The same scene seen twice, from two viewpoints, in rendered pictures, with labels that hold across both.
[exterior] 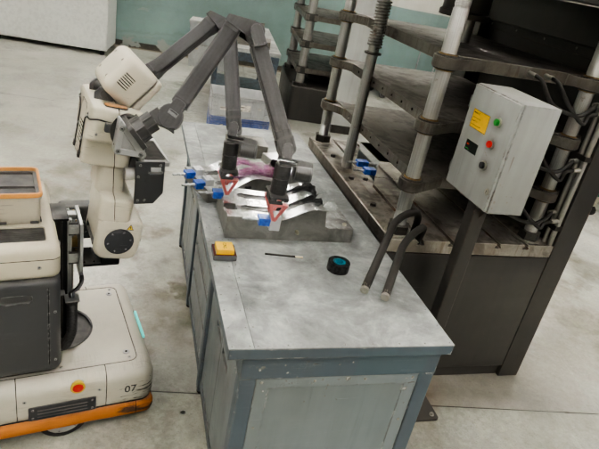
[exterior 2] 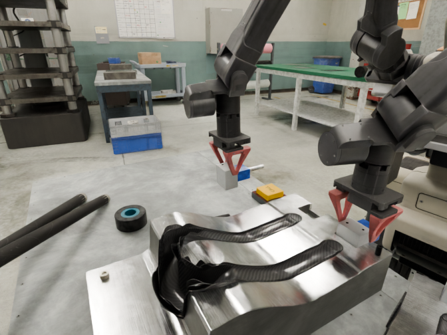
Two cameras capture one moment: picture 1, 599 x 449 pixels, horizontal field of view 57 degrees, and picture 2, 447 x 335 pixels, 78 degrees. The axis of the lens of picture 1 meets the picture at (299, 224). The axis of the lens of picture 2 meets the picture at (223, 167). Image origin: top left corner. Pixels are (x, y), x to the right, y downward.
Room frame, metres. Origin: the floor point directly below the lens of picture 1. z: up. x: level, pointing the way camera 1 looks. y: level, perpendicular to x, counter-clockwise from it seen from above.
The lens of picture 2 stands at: (2.39, -0.03, 1.24)
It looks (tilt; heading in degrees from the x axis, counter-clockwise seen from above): 24 degrees down; 170
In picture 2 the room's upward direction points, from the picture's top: straight up
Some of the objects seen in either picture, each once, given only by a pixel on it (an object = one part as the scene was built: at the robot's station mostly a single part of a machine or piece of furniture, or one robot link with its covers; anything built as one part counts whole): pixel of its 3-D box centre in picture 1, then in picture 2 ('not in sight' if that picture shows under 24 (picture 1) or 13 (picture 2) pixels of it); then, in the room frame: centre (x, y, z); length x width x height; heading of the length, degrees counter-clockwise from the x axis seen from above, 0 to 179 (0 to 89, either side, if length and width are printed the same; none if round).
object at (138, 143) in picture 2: not in sight; (136, 139); (-1.21, -0.57, 0.11); 0.61 x 0.41 x 0.22; 102
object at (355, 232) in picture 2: (215, 192); (368, 230); (1.98, 0.35, 0.89); 0.13 x 0.05 x 0.05; 109
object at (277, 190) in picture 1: (278, 187); (228, 126); (1.76, 0.09, 1.06); 0.10 x 0.07 x 0.07; 19
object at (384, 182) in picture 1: (409, 171); not in sight; (2.79, -0.51, 0.87); 0.50 x 0.27 x 0.17; 109
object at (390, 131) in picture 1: (425, 154); not in sight; (2.85, -0.57, 0.96); 1.29 x 0.83 x 0.18; 19
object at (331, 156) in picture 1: (413, 187); not in sight; (2.86, -0.56, 0.76); 1.30 x 0.84 x 0.07; 19
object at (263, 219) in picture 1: (260, 219); (242, 171); (1.74, 0.13, 0.93); 0.13 x 0.05 x 0.05; 109
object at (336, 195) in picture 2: (227, 182); (351, 206); (1.97, 0.30, 0.95); 0.07 x 0.07 x 0.09; 20
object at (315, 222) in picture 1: (284, 209); (239, 266); (2.01, 0.07, 0.87); 0.50 x 0.26 x 0.14; 109
